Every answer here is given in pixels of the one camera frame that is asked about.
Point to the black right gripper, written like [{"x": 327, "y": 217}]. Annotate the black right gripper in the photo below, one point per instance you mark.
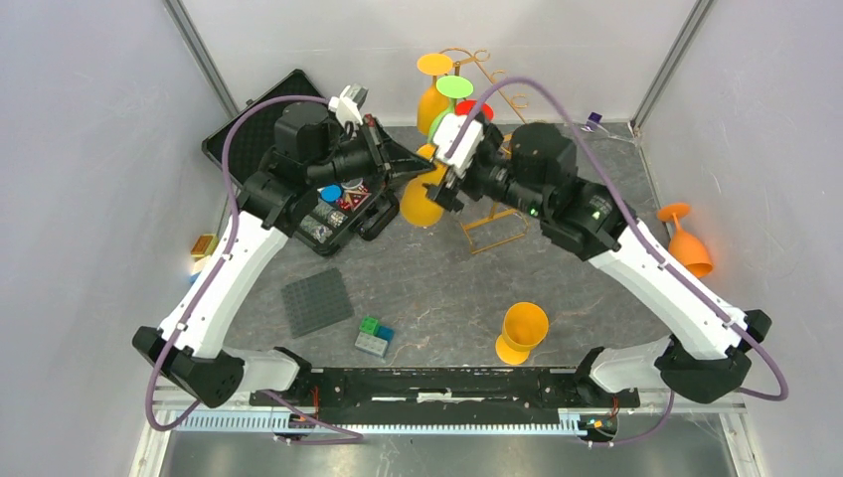
[{"x": 446, "y": 196}]

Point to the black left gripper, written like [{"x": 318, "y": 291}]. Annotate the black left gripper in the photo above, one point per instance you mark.
[{"x": 389, "y": 157}]

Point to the yellow plastic wine glass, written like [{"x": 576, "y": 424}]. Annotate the yellow plastic wine glass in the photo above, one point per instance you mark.
[
  {"x": 433, "y": 65},
  {"x": 525, "y": 326},
  {"x": 415, "y": 207}
]

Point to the green plastic wine glass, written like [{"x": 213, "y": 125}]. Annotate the green plastic wine glass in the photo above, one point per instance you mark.
[{"x": 448, "y": 91}]

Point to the orange plastic wine glass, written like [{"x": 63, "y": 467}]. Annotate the orange plastic wine glass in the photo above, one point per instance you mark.
[{"x": 684, "y": 246}]

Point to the clear wine glass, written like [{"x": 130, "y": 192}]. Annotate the clear wine glass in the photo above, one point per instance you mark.
[{"x": 600, "y": 130}]

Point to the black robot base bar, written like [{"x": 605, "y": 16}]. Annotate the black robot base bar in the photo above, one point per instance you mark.
[{"x": 484, "y": 395}]

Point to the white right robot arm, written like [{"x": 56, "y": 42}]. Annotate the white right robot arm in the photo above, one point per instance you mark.
[{"x": 707, "y": 352}]

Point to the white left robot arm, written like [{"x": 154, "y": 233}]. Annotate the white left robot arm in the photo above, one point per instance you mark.
[{"x": 187, "y": 347}]

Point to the green grey blue bricks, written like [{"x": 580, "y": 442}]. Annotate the green grey blue bricks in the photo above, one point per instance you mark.
[{"x": 373, "y": 337}]

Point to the grey building baseplate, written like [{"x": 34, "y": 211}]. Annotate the grey building baseplate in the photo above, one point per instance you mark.
[{"x": 316, "y": 302}]

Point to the purple cube block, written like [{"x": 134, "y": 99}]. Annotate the purple cube block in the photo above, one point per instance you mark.
[{"x": 593, "y": 120}]

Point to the yellow orange toy brick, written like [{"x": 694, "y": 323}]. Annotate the yellow orange toy brick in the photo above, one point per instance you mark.
[{"x": 204, "y": 246}]

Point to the white blue toy brick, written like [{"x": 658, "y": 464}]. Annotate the white blue toy brick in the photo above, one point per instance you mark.
[{"x": 197, "y": 268}]

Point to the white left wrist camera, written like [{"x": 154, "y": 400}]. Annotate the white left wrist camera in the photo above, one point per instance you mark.
[{"x": 349, "y": 102}]

